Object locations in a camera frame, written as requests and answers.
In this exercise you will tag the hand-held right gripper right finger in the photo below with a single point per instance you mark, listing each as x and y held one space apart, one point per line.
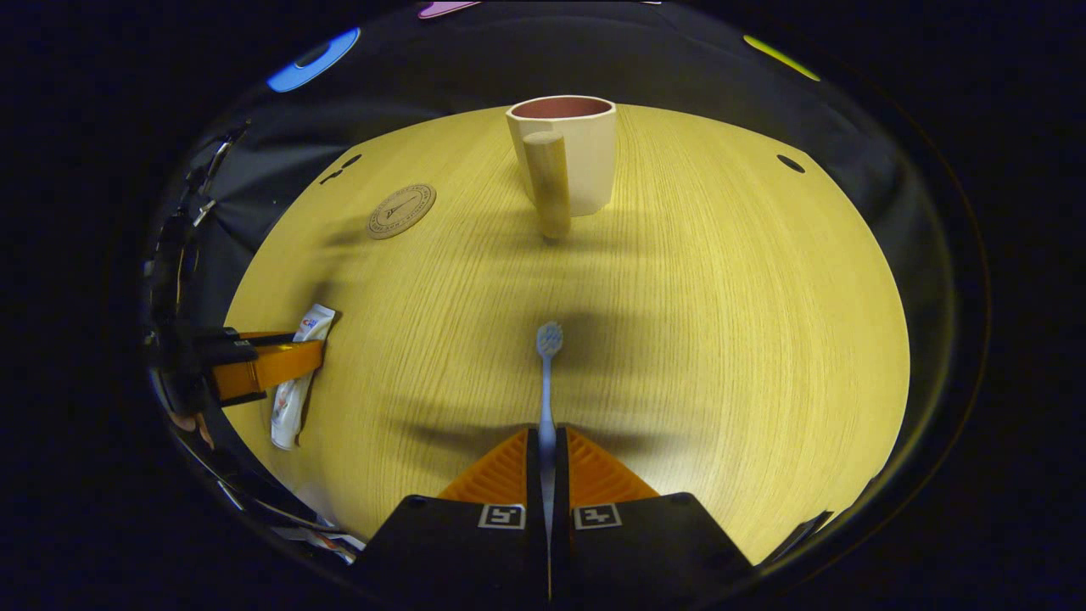
561 484

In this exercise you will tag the white toothpaste tube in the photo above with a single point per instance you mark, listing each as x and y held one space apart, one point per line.
288 407

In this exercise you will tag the round cork coaster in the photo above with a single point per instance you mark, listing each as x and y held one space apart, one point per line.
401 210

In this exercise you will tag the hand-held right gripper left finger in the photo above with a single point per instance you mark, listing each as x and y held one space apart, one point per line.
533 484

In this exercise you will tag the beige cup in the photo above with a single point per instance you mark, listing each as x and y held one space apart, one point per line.
585 161

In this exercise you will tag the light blue toothbrush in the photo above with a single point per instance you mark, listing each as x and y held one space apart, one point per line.
547 382

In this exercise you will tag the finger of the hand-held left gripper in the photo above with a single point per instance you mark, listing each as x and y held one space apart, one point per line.
271 367

